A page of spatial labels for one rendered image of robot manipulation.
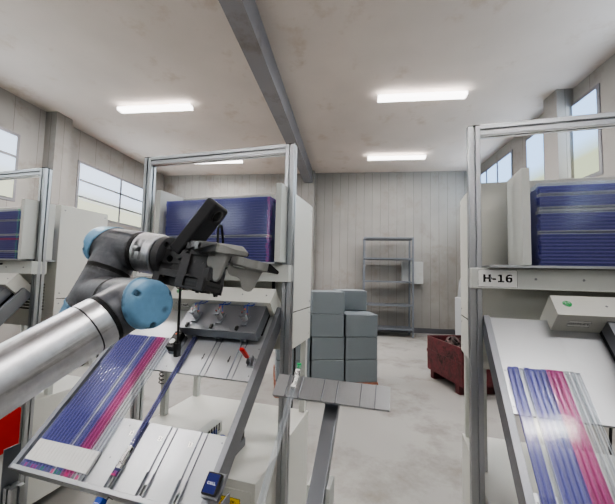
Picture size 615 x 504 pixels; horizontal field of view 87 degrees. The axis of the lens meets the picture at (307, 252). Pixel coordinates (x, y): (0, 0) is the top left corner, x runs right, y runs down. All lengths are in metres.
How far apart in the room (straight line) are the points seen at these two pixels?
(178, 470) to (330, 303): 2.81
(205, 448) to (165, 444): 0.14
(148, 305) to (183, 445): 0.73
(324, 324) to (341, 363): 0.48
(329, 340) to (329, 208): 5.09
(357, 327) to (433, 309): 4.80
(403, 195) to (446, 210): 1.09
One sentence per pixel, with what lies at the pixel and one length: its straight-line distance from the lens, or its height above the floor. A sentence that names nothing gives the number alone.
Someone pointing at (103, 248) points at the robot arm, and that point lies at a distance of 0.68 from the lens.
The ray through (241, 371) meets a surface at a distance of 1.25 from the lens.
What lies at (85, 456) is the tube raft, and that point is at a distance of 1.36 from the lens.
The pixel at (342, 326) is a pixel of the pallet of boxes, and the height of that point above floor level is 0.77.
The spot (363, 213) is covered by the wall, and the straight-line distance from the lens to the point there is 8.33.
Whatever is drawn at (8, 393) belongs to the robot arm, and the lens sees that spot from 0.51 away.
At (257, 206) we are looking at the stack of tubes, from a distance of 1.37.
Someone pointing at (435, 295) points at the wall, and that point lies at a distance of 8.45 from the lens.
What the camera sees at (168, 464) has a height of 0.78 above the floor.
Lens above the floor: 1.34
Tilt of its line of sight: 4 degrees up
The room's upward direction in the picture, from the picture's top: 1 degrees clockwise
